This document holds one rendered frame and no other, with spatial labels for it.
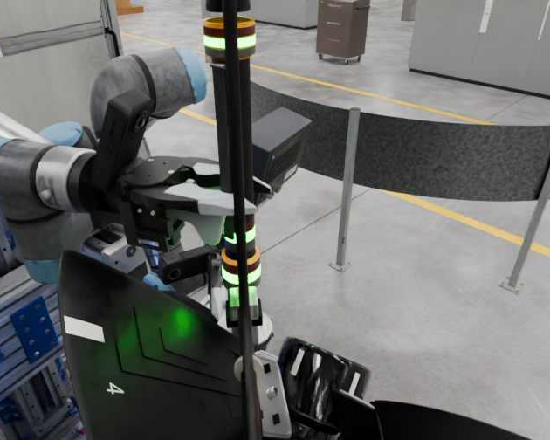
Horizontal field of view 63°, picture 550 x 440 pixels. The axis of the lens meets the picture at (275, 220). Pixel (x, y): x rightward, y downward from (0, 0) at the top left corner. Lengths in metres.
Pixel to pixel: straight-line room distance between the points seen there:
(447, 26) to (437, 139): 4.65
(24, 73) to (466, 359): 2.44
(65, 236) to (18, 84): 1.84
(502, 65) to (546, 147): 4.22
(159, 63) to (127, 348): 0.64
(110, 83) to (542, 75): 5.99
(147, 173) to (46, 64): 2.04
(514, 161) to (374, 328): 1.06
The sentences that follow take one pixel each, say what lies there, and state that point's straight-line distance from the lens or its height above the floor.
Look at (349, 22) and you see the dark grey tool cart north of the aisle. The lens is 7.26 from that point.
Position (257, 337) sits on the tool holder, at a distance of 0.54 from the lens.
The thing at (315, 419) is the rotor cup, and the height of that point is 1.22.
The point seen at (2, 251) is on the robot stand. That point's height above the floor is 1.00.
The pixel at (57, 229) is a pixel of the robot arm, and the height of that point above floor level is 1.37.
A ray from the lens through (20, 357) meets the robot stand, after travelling 1.38.
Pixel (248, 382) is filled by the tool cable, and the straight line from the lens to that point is 0.40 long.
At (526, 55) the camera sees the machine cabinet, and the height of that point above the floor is 0.46.
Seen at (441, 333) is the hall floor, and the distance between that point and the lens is 2.47.
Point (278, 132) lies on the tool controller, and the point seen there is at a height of 1.24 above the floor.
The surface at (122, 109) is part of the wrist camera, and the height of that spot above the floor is 1.55.
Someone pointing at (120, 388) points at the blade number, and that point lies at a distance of 0.36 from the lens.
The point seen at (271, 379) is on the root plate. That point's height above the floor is 1.25.
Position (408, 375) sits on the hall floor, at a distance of 2.24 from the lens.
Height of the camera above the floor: 1.68
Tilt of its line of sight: 32 degrees down
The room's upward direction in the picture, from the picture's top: straight up
